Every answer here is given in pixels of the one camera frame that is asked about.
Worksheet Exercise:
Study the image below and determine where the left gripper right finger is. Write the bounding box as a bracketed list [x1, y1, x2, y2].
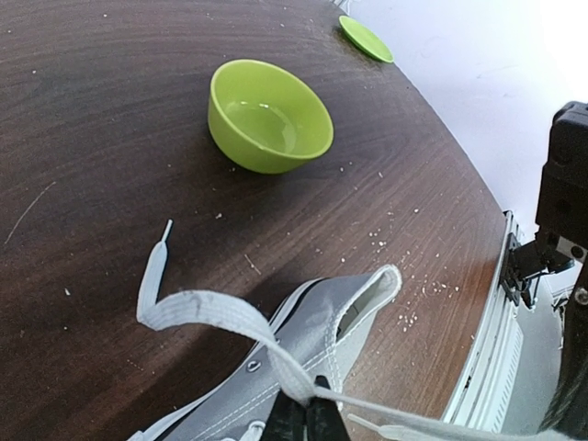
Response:
[306, 398, 351, 441]

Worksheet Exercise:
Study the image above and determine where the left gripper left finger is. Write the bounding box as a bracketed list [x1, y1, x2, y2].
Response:
[264, 391, 306, 441]

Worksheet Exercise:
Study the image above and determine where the grey canvas sneaker red sole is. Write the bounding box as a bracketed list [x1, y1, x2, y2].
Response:
[132, 264, 401, 440]

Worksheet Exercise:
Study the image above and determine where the white shoelace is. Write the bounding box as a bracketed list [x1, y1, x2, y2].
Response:
[136, 219, 588, 441]

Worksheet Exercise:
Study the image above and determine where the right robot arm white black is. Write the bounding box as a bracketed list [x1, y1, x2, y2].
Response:
[536, 101, 587, 440]

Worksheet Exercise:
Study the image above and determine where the green plastic bowl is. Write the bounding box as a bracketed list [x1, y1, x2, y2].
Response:
[208, 59, 334, 175]

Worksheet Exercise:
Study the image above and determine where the green plastic plate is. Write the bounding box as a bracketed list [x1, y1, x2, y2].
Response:
[338, 16, 394, 63]

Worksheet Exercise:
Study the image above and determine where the front aluminium rail base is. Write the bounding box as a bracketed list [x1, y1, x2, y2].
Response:
[442, 211, 524, 433]

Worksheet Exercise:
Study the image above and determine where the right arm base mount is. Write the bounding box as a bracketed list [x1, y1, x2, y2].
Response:
[500, 231, 573, 310]

